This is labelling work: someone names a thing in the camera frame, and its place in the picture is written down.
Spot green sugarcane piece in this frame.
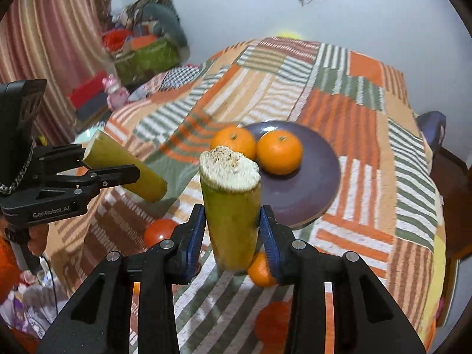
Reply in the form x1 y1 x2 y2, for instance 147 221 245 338
82 130 168 203
199 146 262 271

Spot red tomato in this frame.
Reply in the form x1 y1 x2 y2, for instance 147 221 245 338
143 219 179 249

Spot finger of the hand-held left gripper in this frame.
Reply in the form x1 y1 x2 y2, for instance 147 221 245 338
44 164 141 200
34 143 88 175

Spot blue chair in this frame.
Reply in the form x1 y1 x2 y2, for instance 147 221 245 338
416 111 448 156

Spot grey pillow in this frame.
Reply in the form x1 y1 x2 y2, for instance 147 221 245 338
145 3 189 47

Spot green storage bag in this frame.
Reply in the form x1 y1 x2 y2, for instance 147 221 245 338
112 39 182 86

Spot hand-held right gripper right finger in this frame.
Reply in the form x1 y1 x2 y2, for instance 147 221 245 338
258 204 428 354

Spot camouflage cushion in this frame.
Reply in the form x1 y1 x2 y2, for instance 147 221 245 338
123 0 181 26

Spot wooden furniture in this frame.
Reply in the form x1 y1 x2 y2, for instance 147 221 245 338
430 147 472 327

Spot red box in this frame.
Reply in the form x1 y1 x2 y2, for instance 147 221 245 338
69 71 108 108

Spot checkered cloth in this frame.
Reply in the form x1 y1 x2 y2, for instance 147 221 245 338
127 64 203 101

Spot purple plate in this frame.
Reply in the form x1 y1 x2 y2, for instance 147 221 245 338
241 121 342 229

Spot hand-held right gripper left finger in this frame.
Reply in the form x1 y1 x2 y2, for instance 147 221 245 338
37 204 207 354

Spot plastic bags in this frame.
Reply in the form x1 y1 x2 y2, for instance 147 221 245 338
0 271 71 340

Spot orange at bottom edge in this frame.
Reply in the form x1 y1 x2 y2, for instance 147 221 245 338
254 301 293 344

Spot pink toy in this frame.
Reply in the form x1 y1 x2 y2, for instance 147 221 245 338
102 74 130 110

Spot striped curtain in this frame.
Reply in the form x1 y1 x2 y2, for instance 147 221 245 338
0 0 116 146

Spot person's left hand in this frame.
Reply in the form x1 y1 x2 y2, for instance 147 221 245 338
27 224 50 256

